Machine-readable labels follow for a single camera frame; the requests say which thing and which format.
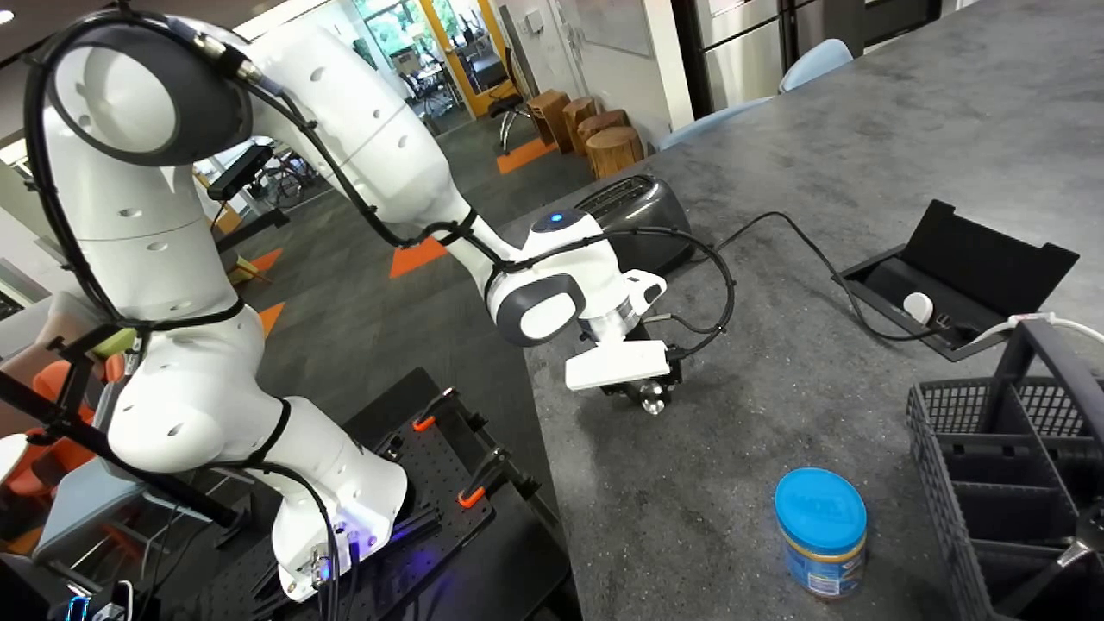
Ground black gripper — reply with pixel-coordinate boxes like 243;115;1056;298
603;368;685;416

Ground black mesh utensil holder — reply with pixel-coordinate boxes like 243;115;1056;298
905;317;1104;621

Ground black two-slot toaster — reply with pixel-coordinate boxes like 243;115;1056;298
568;174;699;278

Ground blue-lidded jar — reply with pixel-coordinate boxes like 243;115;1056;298
770;466;873;604

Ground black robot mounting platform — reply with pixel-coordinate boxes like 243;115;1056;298
147;365;578;621

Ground white round plug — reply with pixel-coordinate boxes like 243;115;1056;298
899;289;939;327

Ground light blue chair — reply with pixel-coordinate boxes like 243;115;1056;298
660;95;777;156
777;34;861;97

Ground black pop-up outlet box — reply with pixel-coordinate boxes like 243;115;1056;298
836;201;1083;368

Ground stainless steel refrigerator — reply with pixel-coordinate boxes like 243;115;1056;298
670;0;830;115

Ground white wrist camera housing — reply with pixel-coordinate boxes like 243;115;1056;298
561;337;676;398

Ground orange-handled black clamp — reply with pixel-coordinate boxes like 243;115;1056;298
452;447;517;518
405;387;467;443

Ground black toaster power cord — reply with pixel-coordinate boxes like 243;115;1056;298
685;207;959;349

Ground white cable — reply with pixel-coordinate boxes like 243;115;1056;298
959;312;1104;356

